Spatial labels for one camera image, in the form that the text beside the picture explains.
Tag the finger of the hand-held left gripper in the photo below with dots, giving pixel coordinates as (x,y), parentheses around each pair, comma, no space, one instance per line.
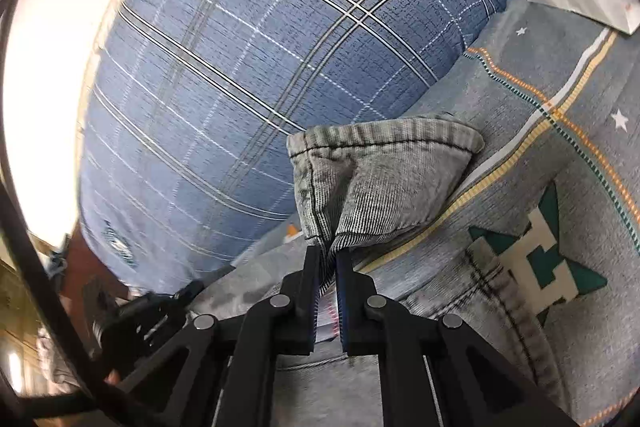
(189,291)

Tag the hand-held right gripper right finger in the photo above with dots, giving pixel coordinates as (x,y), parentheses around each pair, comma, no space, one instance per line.
(343,302)

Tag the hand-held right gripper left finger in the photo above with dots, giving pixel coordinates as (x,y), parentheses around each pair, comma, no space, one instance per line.
(314,287)

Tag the grey denim pants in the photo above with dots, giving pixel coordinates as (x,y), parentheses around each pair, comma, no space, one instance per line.
(390,177)

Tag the blue plaid pillow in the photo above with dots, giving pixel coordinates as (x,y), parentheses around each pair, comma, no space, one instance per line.
(250,97)

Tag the grey star print bed sheet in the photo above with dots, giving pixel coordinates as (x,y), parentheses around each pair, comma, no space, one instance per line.
(575,187)

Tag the wooden bed frame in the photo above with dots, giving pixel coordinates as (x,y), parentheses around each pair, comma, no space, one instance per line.
(95,262)

